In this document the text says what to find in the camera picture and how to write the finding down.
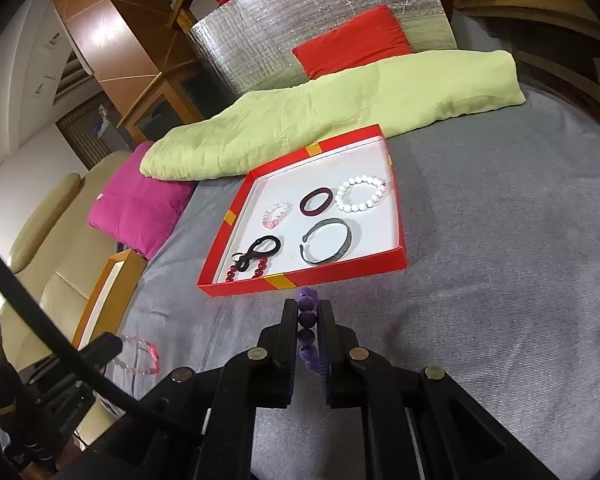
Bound silver foil panel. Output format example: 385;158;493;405
187;0;456;98

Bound beige sofa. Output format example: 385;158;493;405
0;150;148;441

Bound clear pink crystal bracelet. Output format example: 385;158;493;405
107;336;162;376

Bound green folded blanket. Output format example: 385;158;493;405
140;50;527;182

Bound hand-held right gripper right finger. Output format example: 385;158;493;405
316;299;568;480

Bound purple bead bracelet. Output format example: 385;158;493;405
296;286;323;376

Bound pink pillow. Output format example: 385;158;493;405
87;141;198;261

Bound red box tray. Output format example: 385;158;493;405
197;124;409;298

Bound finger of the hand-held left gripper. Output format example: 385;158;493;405
60;332;123;376

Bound white bead bracelet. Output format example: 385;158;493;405
336;174;387;213

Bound maroon hair ring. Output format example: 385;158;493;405
300;186;333;217

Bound wooden cabinet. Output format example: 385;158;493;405
45;0;206;143

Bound small red pillow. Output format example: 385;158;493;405
291;4;413;81

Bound red bead bracelet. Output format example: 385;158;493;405
224;256;270;282

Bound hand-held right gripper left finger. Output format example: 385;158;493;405
55;297;301;480

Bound grey bed cover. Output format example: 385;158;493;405
80;82;600;480

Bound silver bangle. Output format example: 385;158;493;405
299;217;353;266

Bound pink white pearl bracelet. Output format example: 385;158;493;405
262;201;294;231

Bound orange box lid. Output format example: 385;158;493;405
72;249;148;351

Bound black hair tie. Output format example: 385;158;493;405
232;234;282;271

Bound wooden table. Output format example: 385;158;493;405
450;0;600;126

